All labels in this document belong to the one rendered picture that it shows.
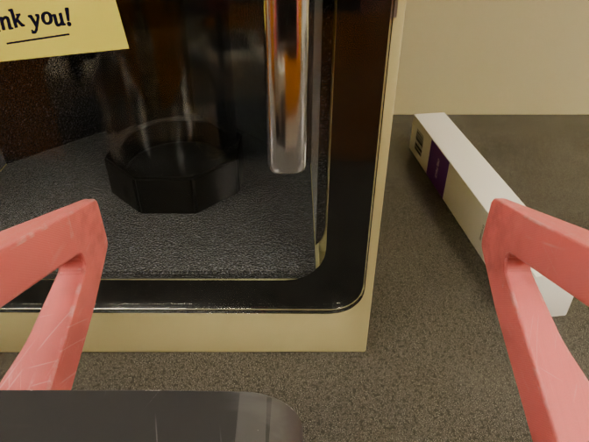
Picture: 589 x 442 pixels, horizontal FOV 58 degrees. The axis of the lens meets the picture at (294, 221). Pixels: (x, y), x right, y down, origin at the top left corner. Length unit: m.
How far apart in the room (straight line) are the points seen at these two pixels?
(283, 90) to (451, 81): 0.57
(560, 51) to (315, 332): 0.54
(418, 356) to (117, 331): 0.21
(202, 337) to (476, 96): 0.53
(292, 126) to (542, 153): 0.50
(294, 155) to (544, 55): 0.60
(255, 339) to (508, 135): 0.44
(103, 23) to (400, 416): 0.27
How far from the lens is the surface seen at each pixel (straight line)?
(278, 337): 0.37
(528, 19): 0.76
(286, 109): 0.20
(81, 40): 0.26
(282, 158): 0.21
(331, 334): 0.37
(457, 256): 0.48
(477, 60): 0.75
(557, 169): 0.65
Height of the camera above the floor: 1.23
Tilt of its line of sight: 35 degrees down
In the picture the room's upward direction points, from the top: straight up
